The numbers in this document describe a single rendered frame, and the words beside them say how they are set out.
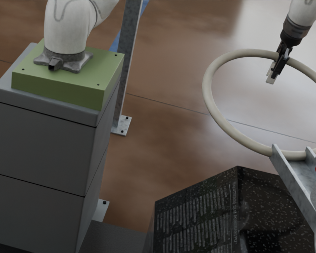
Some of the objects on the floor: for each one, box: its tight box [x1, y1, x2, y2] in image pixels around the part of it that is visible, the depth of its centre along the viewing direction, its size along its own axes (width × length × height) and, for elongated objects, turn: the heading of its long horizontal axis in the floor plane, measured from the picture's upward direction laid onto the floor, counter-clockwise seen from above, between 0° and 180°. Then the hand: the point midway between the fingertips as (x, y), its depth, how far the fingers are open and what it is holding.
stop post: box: [110, 0, 143, 137], centre depth 324 cm, size 20×20×109 cm
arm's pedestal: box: [0, 43, 122, 253], centre depth 255 cm, size 50×50×80 cm
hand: (272, 73), depth 218 cm, fingers closed on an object, 3 cm apart
